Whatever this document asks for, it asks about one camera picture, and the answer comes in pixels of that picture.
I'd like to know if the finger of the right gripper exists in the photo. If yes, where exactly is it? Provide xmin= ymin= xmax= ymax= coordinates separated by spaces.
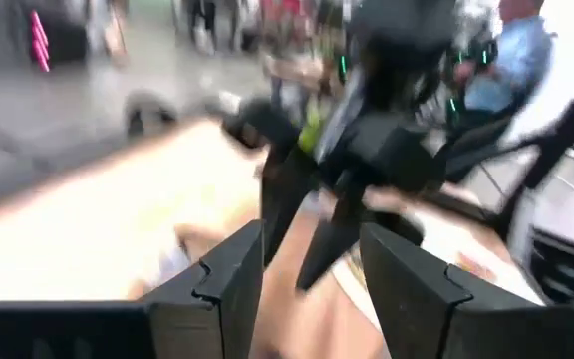
xmin=294 ymin=171 xmax=369 ymax=292
xmin=259 ymin=143 xmax=319 ymax=267

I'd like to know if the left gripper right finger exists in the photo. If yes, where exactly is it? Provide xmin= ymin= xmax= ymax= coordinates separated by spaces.
xmin=359 ymin=221 xmax=574 ymax=359

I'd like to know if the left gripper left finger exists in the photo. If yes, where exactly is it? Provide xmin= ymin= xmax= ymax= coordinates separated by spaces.
xmin=140 ymin=218 xmax=267 ymax=359

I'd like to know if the person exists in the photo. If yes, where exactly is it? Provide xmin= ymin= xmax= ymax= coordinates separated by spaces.
xmin=453 ymin=0 xmax=556 ymax=117

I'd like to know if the black aluminium table frame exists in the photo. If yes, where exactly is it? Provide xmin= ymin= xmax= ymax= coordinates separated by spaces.
xmin=416 ymin=59 xmax=574 ymax=240

